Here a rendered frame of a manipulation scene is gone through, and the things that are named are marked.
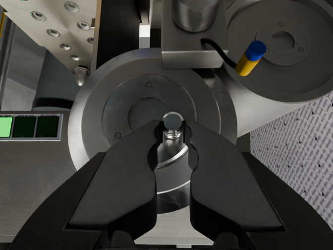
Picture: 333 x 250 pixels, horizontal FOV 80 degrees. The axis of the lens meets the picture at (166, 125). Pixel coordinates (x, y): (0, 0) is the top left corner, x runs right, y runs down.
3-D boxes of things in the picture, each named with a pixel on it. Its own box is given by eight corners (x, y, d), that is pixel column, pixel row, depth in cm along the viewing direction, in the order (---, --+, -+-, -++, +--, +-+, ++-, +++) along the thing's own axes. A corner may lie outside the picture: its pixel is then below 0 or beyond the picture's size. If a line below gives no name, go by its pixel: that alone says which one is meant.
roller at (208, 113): (216, 55, 17) (226, 194, 15) (191, 122, 43) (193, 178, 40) (85, 58, 18) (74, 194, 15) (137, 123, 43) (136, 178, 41)
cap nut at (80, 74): (85, 66, 52) (84, 83, 51) (91, 73, 56) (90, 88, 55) (72, 67, 52) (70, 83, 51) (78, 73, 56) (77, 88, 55)
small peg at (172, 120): (186, 114, 12) (180, 135, 12) (184, 124, 15) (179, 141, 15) (164, 108, 13) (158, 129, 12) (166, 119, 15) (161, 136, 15)
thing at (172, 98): (132, 57, 17) (214, 98, 16) (136, 69, 18) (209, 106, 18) (81, 136, 15) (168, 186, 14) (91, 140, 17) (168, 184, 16)
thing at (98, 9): (106, -64, 24) (94, 82, 20) (139, 50, 47) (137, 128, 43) (102, -64, 24) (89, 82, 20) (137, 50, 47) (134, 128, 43)
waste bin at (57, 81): (62, 70, 270) (56, 120, 255) (27, 47, 218) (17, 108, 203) (99, 66, 260) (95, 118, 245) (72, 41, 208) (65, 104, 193)
